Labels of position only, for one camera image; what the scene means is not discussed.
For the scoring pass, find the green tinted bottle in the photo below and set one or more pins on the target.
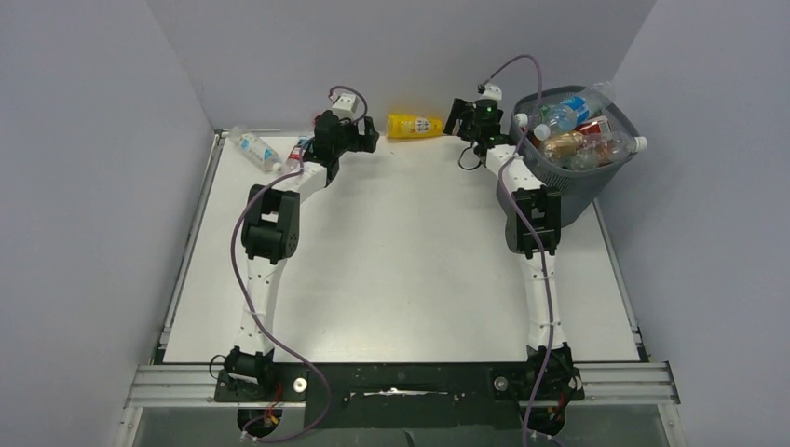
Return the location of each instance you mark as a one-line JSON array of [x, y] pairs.
[[524, 121]]

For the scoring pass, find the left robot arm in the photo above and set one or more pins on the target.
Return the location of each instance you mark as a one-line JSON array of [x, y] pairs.
[[269, 228]]

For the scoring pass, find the aluminium frame rail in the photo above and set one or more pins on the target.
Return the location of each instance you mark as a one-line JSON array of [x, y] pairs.
[[627, 383]]

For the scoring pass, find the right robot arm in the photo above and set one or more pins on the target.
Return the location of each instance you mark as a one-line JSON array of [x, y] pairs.
[[532, 232]]

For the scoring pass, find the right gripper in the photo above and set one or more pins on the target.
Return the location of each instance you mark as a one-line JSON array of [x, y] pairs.
[[458, 106]]

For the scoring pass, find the grey mesh waste bin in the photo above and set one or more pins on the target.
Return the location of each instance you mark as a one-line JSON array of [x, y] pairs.
[[578, 188]]

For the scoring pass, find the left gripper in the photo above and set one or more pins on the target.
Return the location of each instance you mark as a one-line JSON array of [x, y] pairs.
[[364, 142]]

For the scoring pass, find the amber tea bottle red label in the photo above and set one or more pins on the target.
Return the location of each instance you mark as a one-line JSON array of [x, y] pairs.
[[560, 148]]

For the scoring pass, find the clear crushed bottle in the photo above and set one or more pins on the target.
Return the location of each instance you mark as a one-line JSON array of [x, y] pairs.
[[602, 149]]

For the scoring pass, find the red cap bottle blue-red label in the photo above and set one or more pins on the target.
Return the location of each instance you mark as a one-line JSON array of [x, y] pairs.
[[294, 162]]

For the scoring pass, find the clear bottle white blue label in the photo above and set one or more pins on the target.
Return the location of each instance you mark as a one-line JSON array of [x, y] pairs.
[[260, 153]]

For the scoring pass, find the yellow juice bottle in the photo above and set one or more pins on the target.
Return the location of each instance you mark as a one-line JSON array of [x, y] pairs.
[[412, 127]]

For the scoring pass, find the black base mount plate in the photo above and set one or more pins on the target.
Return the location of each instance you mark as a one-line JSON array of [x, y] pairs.
[[501, 395]]

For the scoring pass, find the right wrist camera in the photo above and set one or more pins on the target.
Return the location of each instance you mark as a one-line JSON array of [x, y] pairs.
[[490, 92]]

